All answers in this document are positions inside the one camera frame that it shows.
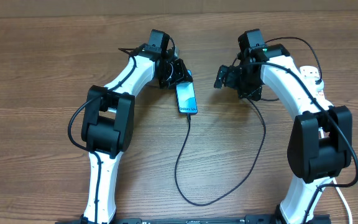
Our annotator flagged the blue Galaxy smartphone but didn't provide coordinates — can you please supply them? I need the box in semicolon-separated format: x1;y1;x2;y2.
175;82;198;114

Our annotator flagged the black charging cable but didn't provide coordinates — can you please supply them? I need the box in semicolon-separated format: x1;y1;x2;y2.
174;37;323;207

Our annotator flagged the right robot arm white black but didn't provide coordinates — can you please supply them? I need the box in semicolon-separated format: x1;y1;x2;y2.
214;29;357;223

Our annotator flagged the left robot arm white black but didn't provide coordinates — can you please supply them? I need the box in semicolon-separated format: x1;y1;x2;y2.
80;29;192;223

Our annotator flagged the white charger plug adapter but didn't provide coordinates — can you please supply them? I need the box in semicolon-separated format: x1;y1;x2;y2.
310;77;324;92

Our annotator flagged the white power strip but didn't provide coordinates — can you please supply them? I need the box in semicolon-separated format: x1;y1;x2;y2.
300;65;325;99

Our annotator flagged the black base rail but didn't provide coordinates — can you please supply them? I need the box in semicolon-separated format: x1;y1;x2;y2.
55;215;331;224

